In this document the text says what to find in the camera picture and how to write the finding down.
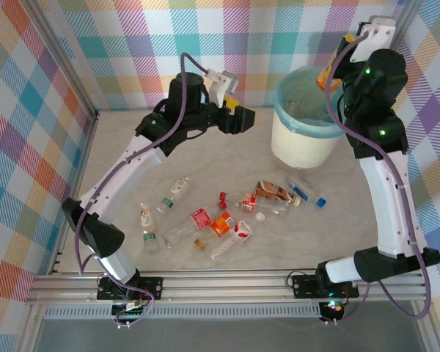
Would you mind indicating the small bottle red white label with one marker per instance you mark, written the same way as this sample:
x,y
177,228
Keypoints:
x,y
248,201

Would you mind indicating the clear bottle red label red cap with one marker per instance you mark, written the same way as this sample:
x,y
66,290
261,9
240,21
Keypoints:
x,y
201,218

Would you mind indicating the orange label bottle amber cap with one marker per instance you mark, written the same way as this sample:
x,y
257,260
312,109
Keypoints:
x,y
221,223

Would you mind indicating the clear bottle crane print label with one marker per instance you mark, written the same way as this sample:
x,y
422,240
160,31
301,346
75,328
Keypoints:
x,y
143,218

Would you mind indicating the clear bottle white cap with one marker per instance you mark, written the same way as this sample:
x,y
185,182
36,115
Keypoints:
x,y
260,216

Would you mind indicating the ribbed bottle red white label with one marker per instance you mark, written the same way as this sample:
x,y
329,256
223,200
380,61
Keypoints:
x,y
242,230

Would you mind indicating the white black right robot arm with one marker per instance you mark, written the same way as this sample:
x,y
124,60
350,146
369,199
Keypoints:
x,y
388,205

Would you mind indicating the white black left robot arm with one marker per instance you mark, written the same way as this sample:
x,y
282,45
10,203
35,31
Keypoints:
x,y
124,172

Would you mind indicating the white bin with blue liner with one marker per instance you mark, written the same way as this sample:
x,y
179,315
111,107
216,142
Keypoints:
x,y
300,78

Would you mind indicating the clear bottle green white label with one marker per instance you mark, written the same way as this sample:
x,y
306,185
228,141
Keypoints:
x,y
179,185

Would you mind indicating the brown label plastic bottle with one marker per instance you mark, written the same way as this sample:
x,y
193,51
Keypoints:
x,y
271,192

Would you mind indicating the colourful plaid backdrop cloth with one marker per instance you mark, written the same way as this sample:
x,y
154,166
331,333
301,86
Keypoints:
x,y
132,29

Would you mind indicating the clear bottle blue label cap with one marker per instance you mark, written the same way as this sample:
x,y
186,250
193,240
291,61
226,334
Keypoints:
x,y
300,191

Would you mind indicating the small circuit board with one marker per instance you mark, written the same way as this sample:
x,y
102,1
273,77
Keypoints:
x,y
130,313
333,307

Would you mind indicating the aluminium frame post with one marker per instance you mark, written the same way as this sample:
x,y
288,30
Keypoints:
x,y
407,11
67,62

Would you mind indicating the aluminium front frame rail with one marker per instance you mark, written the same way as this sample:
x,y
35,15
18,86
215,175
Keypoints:
x,y
223,289

